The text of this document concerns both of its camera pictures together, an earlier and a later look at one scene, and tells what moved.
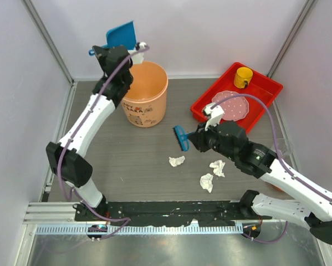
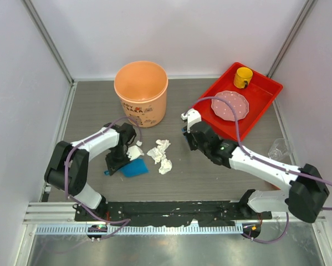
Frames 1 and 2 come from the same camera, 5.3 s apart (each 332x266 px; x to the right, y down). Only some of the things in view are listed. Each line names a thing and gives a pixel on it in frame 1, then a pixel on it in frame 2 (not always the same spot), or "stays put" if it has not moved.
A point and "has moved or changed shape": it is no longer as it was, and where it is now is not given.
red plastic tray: [260, 95] stays put
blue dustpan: [123, 35] -> [134, 167]
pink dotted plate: [235, 108] stays put
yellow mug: [243, 77] stays put
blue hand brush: [182, 137] has moved or changed shape
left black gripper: [100, 54] -> [112, 165]
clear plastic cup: [285, 149] stays put
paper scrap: [174, 162] -> [163, 144]
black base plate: [167, 213] stays put
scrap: [218, 165] -> [157, 153]
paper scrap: [206, 182] -> [166, 165]
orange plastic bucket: [145, 103] stays put
